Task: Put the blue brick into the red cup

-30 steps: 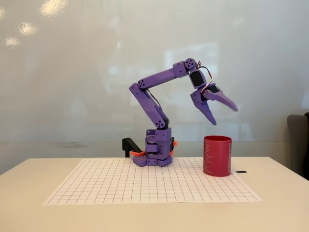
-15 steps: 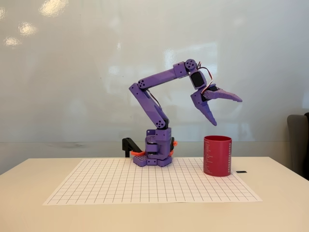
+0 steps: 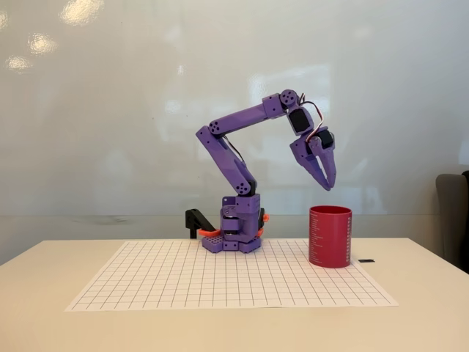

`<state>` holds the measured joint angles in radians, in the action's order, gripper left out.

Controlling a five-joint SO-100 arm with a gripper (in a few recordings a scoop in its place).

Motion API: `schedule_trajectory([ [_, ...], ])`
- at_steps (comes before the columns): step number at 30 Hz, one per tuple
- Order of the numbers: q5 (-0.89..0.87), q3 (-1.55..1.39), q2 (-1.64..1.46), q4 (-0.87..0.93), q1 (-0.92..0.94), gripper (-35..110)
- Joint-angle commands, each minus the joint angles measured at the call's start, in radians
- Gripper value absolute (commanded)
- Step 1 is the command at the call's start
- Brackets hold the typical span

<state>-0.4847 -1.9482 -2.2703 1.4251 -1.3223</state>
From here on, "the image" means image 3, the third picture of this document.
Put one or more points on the dark grey chair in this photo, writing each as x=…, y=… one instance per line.
x=452, y=220

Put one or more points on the white grid paper sheet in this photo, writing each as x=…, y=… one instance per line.
x=227, y=282

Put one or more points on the red cup with white print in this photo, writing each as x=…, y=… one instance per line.
x=329, y=238

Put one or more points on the purple robot arm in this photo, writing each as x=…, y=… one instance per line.
x=238, y=122

